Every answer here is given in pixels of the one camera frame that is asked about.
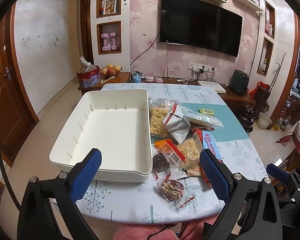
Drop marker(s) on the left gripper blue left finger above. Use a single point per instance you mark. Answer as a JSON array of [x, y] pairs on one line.
[[83, 173]]

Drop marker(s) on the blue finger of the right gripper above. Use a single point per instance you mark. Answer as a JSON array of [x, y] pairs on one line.
[[277, 173]]

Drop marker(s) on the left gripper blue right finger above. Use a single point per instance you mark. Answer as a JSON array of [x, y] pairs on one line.
[[218, 174]]

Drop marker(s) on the blue wafer cookie pack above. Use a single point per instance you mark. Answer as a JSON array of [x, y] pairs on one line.
[[209, 143]]

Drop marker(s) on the yellow cracker clear pack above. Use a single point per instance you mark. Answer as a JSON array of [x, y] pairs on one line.
[[191, 153]]

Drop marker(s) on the peanut snack clear bag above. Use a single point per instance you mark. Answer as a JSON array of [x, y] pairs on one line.
[[174, 192]]

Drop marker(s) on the green pineapple cake pack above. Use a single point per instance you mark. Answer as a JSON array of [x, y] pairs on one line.
[[207, 111]]

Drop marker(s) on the white zip snack bag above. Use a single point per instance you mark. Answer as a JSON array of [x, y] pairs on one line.
[[177, 124]]

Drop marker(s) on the puffed corn clear bag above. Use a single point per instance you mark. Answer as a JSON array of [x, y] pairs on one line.
[[158, 110]]

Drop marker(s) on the tan wafer stick pack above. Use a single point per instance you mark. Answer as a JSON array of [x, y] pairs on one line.
[[194, 171]]

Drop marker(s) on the dark brownie clear pack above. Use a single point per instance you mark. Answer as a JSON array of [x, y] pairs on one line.
[[160, 163]]

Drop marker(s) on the white rice cake pack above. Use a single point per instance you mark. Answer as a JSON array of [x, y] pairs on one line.
[[203, 119]]

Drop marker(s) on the white bucket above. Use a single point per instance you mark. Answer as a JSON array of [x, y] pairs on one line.
[[263, 121]]

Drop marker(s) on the white plastic storage bin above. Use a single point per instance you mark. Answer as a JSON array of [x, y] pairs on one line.
[[116, 122]]

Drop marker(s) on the red bag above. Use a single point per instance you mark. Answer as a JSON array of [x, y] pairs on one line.
[[260, 85]]

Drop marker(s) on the wooden tv cabinet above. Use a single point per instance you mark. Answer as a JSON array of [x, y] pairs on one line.
[[229, 97]]

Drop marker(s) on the white set-top box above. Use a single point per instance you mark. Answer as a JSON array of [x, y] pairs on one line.
[[214, 85]]

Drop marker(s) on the wooden door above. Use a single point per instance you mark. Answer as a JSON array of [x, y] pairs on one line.
[[17, 116]]

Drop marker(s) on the red gift box with bag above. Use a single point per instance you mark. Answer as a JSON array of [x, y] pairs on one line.
[[88, 74]]

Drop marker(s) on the fruit bowl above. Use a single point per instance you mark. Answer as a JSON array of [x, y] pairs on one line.
[[110, 70]]

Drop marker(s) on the pink small ornament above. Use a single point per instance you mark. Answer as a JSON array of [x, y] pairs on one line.
[[158, 80]]

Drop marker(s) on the blue snow globe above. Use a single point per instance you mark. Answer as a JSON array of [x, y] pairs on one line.
[[135, 77]]

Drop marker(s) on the left pink dumbbell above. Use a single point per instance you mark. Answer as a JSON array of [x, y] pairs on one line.
[[105, 37]]

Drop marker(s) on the pink dumbbell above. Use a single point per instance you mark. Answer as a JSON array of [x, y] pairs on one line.
[[113, 41], [105, 37]]

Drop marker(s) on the right pink dumbbell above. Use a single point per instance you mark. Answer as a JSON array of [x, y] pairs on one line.
[[113, 41]]

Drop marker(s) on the framed photo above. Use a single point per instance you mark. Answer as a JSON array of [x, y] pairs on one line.
[[109, 7]]

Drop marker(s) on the wall power outlet strip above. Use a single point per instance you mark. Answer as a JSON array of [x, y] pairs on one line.
[[196, 67]]

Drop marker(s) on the black wall television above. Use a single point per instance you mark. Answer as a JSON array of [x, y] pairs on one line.
[[199, 24]]

